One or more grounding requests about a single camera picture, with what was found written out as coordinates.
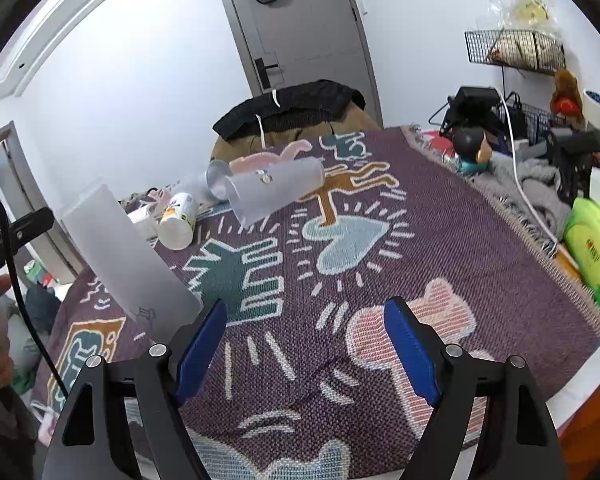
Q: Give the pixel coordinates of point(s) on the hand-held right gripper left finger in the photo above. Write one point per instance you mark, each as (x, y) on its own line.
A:
(200, 355)

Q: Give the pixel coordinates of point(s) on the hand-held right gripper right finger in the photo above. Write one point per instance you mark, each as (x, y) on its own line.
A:
(411, 355)

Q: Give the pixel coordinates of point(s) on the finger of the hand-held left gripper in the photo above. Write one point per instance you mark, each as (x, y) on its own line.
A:
(30, 225)

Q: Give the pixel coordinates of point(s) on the tall frosted plastic cup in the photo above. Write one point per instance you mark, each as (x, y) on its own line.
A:
(125, 265)

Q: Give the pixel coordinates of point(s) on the frosted cup with sticker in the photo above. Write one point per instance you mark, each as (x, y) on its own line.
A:
(275, 190)

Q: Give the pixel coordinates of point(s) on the person's left forearm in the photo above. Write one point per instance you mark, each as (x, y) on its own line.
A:
(2, 425)

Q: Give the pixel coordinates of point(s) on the small clear plastic cup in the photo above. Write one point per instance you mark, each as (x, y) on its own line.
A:
(216, 180)

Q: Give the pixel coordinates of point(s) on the pile of clothes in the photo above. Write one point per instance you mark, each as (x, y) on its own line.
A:
(37, 305)

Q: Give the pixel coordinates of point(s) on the printed blanket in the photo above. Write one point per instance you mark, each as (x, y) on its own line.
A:
(430, 240)

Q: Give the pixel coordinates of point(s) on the white bottle with orange label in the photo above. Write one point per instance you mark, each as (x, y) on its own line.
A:
(179, 222)

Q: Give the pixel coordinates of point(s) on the green wet wipes packet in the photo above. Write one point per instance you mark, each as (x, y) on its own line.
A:
(592, 245)

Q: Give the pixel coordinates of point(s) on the grey knitted cloth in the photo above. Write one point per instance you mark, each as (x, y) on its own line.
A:
(540, 185)

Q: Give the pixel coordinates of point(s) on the black-haired doll figurine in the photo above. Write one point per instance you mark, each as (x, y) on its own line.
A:
(471, 147)

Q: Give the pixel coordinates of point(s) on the brown beanbag chair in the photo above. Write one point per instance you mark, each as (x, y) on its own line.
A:
(361, 121)

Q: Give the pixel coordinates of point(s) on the black electronic device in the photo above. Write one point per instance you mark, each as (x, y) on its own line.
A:
(472, 100)

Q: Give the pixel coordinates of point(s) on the black jacket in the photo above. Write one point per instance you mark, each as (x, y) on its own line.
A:
(300, 102)

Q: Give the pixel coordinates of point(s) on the brown plush toy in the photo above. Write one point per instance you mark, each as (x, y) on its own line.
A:
(566, 92)

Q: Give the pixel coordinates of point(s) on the grey door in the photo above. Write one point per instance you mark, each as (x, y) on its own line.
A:
(305, 35)

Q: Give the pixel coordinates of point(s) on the clear plastic bag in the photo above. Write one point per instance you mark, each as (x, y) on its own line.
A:
(522, 7)

